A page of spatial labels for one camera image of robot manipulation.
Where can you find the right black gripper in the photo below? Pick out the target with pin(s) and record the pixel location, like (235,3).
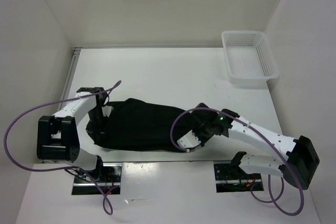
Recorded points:
(202,140)

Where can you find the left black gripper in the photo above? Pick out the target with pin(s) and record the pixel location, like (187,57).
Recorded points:
(100,129)

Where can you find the black shorts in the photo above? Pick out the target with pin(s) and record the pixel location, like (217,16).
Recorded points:
(135,125)

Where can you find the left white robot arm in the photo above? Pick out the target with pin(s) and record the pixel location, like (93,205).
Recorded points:
(58,139)

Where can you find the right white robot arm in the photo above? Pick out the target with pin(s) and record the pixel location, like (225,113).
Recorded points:
(293,159)

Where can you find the white plastic basket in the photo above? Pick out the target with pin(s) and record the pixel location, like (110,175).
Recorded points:
(249,57)

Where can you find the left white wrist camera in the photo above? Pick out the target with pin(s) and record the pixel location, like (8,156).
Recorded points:
(106,110)

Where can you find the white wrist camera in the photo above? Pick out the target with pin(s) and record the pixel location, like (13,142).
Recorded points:
(189,142)
(106,110)

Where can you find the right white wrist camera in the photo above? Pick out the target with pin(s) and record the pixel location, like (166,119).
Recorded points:
(189,142)

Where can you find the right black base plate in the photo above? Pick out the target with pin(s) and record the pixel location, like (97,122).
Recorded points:
(230,180)

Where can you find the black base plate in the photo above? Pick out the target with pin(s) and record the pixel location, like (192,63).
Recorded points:
(109,181)
(230,180)

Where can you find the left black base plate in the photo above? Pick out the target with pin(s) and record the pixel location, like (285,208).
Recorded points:
(109,181)

